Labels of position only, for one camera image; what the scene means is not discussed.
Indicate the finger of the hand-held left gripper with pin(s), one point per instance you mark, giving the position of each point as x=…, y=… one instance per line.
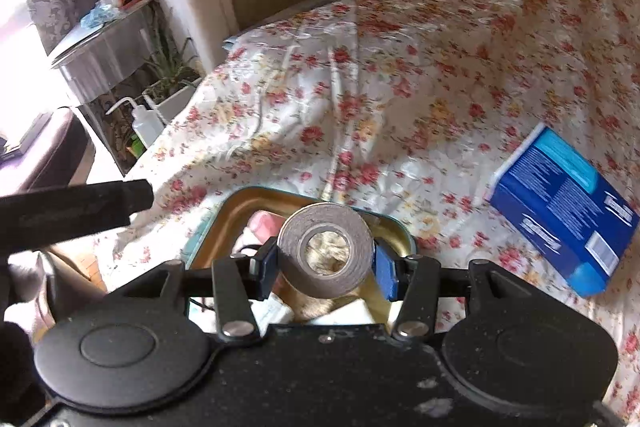
x=60, y=212

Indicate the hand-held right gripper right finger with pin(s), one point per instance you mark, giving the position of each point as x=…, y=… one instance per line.
x=385, y=272

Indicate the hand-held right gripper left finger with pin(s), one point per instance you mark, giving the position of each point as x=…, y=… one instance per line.
x=267, y=267

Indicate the beige tape roll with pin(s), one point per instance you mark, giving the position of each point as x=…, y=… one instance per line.
x=292, y=257

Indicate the pink cloth bundle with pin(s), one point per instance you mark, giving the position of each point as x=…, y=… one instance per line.
x=262, y=227

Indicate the gold metal tin tray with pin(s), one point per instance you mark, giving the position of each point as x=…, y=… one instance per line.
x=235, y=212

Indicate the purple stool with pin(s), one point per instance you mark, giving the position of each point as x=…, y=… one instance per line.
x=55, y=157

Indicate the dark book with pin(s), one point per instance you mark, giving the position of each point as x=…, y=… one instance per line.
x=25, y=139

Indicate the small green bottle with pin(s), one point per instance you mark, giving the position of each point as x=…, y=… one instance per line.
x=136, y=146

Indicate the white squeeze bottle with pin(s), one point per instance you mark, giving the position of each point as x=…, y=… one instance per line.
x=147, y=127

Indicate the potted plant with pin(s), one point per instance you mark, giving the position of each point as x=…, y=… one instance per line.
x=175, y=102

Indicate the blue tissue pack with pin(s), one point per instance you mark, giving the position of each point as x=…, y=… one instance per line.
x=560, y=207

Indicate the floral bedspread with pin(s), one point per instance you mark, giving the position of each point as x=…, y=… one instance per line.
x=400, y=82

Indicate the blue plastic bag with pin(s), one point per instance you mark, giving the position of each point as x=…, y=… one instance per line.
x=100, y=12

